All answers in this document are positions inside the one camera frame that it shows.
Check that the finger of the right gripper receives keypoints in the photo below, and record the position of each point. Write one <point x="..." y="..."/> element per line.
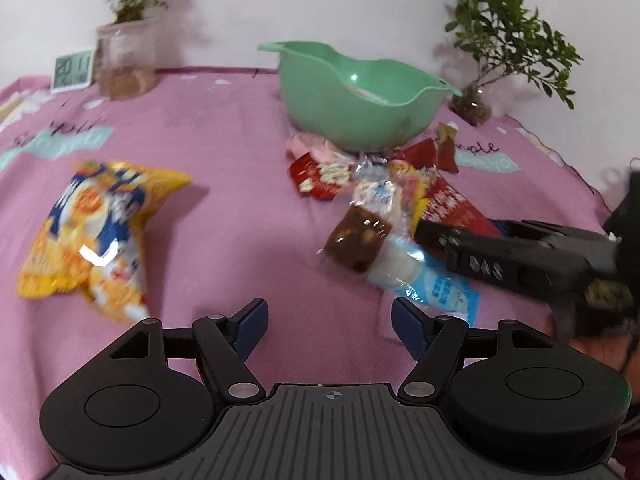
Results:
<point x="537" y="239"/>
<point x="530" y="268"/>

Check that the brown nut cake packet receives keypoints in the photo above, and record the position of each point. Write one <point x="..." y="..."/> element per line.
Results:
<point x="357" y="240"/>

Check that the clear white candy packet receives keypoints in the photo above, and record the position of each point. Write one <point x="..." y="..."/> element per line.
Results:
<point x="375" y="190"/>

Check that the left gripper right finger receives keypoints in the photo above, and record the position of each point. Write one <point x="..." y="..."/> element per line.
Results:
<point x="435" y="344"/>

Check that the green plastic bowl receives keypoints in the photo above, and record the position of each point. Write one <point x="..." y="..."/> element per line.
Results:
<point x="358" y="105"/>

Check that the leafy plant in glass vase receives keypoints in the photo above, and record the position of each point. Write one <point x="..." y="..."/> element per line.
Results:
<point x="506" y="39"/>

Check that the dark red pouch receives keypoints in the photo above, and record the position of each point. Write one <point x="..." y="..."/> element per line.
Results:
<point x="442" y="203"/>

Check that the yellow blue chips bag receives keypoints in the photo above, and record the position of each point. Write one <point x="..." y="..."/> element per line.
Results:
<point x="92" y="239"/>

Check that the red candy packet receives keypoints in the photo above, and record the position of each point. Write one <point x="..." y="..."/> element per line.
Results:
<point x="319" y="180"/>

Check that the white digital clock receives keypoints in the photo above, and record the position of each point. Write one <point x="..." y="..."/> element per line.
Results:
<point x="73" y="71"/>

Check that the red gold stick pouch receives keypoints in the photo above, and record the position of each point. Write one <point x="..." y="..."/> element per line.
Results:
<point x="446" y="148"/>

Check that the thin plant in white pot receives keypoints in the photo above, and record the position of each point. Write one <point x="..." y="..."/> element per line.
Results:
<point x="126" y="50"/>

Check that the light blue snack packet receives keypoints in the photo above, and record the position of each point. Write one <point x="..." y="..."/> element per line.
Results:
<point x="403" y="269"/>

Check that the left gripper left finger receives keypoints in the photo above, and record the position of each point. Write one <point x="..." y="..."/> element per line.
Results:
<point x="224" y="344"/>

